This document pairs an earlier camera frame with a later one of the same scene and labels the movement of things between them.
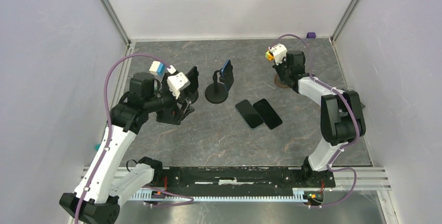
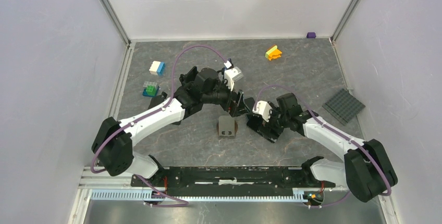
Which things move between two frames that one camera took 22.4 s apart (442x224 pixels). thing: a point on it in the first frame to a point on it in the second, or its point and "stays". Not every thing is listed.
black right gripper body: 283,71 to 277,123
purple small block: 311,35 stays
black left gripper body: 170,103 to 231,107
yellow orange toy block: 269,55 stays
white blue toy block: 157,67 stays
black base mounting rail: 241,181 stays
